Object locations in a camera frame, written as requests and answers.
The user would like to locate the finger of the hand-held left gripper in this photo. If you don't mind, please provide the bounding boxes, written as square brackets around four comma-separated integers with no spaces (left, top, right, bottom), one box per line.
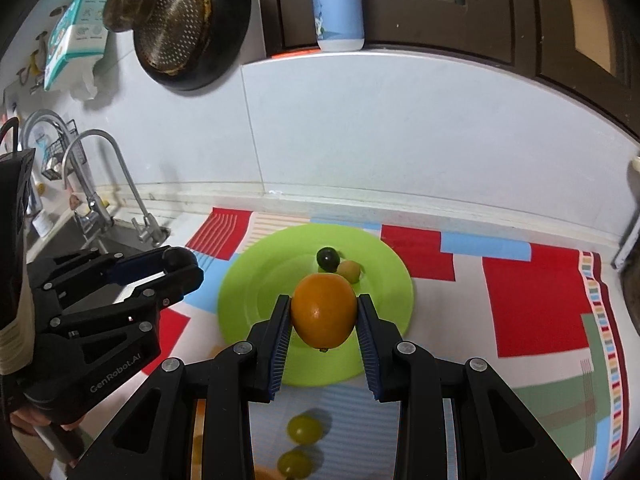
[29,246,202,307]
[46,268,205,348]

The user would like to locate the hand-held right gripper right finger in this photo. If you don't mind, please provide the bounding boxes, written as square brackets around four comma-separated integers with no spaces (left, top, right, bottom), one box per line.
[355,293,583,480]

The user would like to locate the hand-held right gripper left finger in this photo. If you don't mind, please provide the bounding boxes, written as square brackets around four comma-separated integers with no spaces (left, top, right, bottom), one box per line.
[67,294,294,480]

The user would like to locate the green plastic plate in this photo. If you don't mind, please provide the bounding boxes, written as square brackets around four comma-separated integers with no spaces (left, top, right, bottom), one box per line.
[216,224,415,387]

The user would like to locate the green round fruit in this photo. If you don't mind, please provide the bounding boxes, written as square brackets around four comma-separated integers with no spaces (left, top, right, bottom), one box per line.
[277,450,315,479]
[286,412,324,445]

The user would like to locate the person's left hand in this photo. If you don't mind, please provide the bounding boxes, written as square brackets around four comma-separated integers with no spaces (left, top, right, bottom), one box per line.
[6,404,83,434]

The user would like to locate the chrome faucet with lever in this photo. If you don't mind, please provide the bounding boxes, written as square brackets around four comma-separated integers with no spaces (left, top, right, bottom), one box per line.
[21,109,115,244]

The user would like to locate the tan round fruit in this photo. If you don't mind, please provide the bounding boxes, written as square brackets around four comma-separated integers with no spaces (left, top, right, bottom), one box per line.
[336,259,362,284]

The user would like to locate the steel sink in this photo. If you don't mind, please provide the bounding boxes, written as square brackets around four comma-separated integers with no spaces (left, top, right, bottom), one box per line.
[24,220,167,263]

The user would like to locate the tall chrome faucet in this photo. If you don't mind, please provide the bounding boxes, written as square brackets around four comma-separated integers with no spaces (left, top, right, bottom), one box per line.
[62,129,172,249]

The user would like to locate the dark round fruit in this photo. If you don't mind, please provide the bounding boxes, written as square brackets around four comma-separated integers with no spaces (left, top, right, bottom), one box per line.
[316,247,341,272]

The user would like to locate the colourful patterned table mat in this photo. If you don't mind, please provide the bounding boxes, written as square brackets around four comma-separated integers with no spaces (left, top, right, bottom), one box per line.
[140,205,627,480]

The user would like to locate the gold perforated colander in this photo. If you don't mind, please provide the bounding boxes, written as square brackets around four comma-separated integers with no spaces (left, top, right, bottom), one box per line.
[133,0,217,72]

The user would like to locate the teal white tissue packet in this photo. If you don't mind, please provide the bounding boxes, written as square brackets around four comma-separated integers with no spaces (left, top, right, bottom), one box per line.
[42,0,122,101]

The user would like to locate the brass ladle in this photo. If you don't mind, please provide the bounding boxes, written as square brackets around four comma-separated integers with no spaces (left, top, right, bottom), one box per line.
[102,0,162,34]

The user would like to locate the black frying pan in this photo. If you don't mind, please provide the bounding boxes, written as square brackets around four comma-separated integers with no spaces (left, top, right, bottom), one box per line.
[131,0,252,92]

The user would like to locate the blue white bottle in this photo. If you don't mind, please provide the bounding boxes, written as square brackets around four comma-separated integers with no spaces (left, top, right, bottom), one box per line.
[308,0,365,53]

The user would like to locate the black wire rack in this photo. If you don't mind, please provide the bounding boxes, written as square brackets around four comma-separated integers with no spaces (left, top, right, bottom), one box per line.
[39,119,89,182]

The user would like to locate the yellow wall hooks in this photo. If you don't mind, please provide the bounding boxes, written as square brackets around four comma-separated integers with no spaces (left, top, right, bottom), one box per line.
[17,34,52,92]

